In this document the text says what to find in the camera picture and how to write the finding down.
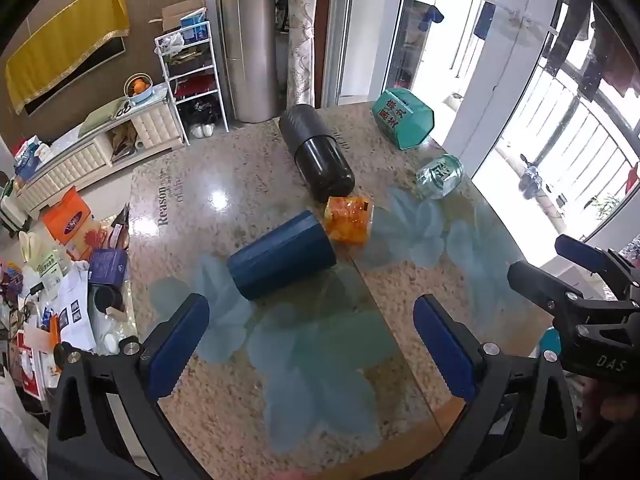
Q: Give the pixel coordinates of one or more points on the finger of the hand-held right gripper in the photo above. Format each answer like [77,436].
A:
[537,282]
[575,250]

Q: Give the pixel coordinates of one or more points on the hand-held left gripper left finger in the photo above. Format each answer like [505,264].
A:
[179,351]

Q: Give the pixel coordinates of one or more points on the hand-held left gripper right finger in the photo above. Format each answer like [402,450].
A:
[444,350]

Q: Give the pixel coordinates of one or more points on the dark blue ribbed cup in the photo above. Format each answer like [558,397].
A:
[282,257]

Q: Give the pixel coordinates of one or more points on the person's right hand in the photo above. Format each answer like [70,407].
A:
[612,402]

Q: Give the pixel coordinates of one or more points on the potted plant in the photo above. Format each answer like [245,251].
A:
[605,207]

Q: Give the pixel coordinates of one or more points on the black jar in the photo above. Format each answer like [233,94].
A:
[107,299]

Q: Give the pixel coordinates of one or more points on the purple box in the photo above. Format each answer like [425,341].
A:
[107,266]

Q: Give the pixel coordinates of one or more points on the pile of white papers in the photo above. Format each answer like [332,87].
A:
[75,305]

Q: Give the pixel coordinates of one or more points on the balcony railing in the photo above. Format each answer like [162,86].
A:
[565,125]

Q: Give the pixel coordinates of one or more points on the clear glass jar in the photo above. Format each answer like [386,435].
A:
[440,176]

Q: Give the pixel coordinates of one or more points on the orange patterned jar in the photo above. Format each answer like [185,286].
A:
[349,220]

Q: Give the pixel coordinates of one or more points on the orange tissue box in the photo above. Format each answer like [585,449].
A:
[67,215]

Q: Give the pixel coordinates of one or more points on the dark hanging clothes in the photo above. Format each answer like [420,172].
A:
[595,45]

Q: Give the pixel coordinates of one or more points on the green hexagonal box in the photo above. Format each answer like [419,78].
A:
[402,120]

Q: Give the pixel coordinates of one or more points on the white quilted cabinet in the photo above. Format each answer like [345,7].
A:
[100,150]

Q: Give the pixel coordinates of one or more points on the pair of white shoes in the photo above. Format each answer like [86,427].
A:
[202,130]

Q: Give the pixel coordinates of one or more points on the black cylindrical flask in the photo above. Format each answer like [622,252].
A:
[315,152]

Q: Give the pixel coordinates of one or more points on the white metal shelf rack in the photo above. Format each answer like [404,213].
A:
[192,85]

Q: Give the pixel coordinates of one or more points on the fruit bowl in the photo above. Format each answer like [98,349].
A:
[138,87]

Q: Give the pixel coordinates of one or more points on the blue hanging garment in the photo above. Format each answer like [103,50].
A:
[431,16]

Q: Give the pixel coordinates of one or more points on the glass sliding door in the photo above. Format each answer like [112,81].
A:
[395,30]

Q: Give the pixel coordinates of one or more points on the black television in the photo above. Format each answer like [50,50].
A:
[75,80]

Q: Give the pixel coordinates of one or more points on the white plastic bag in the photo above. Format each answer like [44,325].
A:
[172,42]

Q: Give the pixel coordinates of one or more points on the silver column air conditioner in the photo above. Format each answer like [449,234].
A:
[247,40]

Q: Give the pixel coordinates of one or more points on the yellow cloth cover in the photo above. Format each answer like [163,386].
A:
[65,45]

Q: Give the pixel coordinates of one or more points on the cardboard box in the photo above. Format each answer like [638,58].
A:
[182,12]

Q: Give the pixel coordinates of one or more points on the patterned beige curtain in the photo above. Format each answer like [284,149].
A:
[302,35]

